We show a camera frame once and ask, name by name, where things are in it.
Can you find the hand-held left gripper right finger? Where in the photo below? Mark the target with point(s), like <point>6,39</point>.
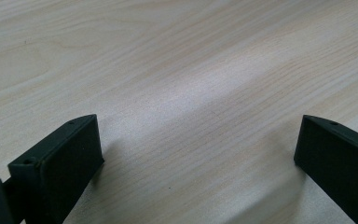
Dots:
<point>341,168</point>

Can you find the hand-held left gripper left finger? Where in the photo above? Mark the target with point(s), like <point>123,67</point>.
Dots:
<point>59,168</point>

